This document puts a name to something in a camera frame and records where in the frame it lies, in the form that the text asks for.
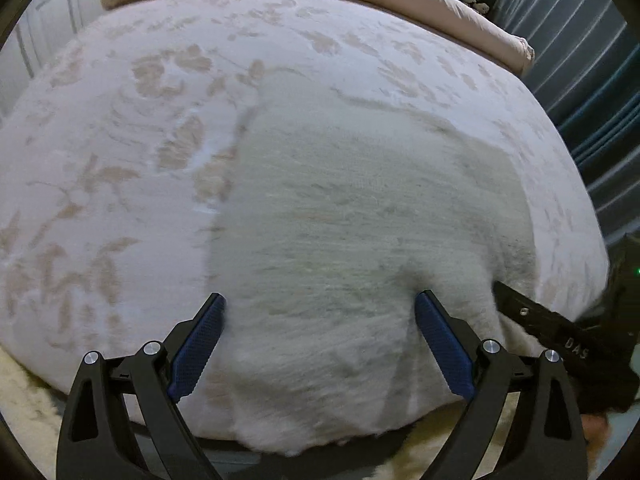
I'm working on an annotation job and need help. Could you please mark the person's right hand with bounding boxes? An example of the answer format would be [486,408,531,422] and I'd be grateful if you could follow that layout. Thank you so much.
[582,410,612,445]

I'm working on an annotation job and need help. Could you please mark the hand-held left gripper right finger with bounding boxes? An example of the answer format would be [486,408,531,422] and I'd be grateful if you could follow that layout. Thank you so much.
[414,289,589,480]

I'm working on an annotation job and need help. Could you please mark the cream fleece garment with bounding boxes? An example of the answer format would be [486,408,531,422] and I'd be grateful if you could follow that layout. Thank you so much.
[202,72,539,456]

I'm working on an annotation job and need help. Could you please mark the white fluffy rug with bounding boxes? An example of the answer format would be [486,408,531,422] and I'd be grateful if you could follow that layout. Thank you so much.
[0,345,611,480]

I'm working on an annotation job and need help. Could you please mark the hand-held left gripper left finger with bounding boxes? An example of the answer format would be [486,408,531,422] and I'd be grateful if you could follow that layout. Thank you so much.
[56,292,227,480]

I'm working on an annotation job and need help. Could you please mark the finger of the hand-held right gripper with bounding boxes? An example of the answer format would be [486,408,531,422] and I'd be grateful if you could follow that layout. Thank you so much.
[492,281,562,350]

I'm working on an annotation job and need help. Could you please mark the white wardrobe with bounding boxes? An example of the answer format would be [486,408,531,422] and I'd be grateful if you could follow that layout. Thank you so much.
[0,0,141,116]

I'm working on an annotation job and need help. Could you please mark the teal pleated curtain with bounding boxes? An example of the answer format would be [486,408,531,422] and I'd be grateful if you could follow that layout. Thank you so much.
[480,0,640,261]

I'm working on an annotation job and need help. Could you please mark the pink floral blanket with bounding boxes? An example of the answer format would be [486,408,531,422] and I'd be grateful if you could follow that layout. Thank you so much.
[0,0,612,441]

